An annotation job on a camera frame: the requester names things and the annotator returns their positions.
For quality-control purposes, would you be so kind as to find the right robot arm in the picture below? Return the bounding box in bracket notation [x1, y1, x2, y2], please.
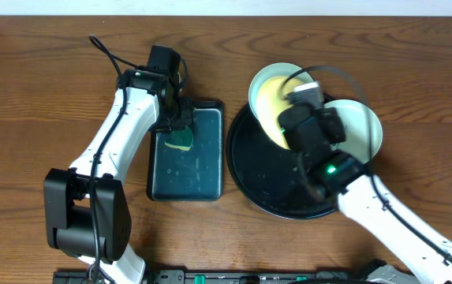
[275, 100, 452, 283]

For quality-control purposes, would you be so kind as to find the pale green plate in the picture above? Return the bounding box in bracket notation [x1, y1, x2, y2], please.
[248, 62, 319, 121]
[324, 99, 383, 163]

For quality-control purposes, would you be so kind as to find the green yellow scrub sponge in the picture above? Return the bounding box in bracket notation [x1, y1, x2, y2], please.
[165, 126, 194, 151]

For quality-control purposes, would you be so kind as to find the black rectangular water tray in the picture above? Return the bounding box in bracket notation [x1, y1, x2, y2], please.
[147, 101, 224, 201]

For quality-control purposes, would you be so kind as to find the round black serving tray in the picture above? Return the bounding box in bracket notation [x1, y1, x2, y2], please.
[226, 104, 335, 219]

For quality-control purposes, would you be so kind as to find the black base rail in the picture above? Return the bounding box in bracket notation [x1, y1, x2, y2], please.
[51, 268, 420, 284]

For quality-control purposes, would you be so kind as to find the yellow plate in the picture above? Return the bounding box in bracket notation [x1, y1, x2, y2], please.
[256, 76, 304, 149]

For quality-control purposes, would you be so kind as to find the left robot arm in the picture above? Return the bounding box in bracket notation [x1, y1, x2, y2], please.
[43, 67, 190, 283]

